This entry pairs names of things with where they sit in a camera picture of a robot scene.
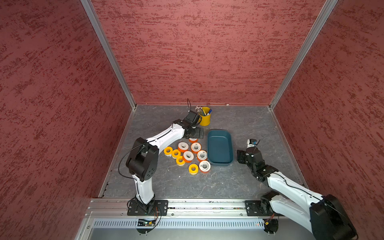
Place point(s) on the yellow pen cup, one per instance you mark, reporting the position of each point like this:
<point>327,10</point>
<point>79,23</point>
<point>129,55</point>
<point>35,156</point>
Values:
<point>205,121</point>

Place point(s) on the yellow tape roll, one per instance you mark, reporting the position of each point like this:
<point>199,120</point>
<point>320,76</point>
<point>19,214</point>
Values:
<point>176,153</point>
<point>193,169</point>
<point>168,151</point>
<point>180,161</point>

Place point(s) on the teal storage box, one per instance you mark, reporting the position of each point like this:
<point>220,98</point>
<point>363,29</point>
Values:
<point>220,148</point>

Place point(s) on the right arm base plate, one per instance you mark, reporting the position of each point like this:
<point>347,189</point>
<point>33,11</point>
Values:
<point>259,208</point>

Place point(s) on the aluminium front rail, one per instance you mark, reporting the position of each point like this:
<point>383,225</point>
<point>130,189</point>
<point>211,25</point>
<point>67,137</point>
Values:
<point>177,208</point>

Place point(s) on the yellow tape roll left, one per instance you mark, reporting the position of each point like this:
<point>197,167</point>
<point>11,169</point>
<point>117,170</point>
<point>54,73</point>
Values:
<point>168,151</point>

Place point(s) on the yellow tape roll bottom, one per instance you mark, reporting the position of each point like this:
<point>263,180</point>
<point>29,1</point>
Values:
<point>193,169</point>

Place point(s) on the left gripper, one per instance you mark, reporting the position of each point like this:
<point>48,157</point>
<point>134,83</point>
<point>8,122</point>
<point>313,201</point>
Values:
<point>196,134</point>

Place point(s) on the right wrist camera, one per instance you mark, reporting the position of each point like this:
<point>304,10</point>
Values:
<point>251,143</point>

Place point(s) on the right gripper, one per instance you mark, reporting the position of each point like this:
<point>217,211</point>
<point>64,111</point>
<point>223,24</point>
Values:
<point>240,155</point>

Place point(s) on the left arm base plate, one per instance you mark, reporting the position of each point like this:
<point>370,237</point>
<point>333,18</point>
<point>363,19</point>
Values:
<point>160,207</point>

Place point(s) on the left corner aluminium post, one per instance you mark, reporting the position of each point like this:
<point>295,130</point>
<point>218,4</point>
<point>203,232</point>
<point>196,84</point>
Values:
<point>96,24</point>

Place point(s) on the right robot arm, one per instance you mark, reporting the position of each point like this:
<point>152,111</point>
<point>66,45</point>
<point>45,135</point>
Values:
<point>323,216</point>

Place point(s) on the right corner aluminium post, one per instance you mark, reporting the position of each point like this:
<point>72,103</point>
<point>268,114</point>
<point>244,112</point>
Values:
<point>321,19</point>

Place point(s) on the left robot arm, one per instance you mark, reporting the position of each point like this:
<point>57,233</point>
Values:
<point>142,160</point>

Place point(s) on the pens in cup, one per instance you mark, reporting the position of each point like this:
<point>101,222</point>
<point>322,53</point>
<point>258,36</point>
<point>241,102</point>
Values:
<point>203,111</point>

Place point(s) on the corner aluminium post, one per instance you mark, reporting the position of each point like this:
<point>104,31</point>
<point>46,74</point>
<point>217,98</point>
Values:
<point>96,24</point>
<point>321,19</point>

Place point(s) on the orange tape roll bottom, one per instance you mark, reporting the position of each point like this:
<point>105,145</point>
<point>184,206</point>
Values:
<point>204,166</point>

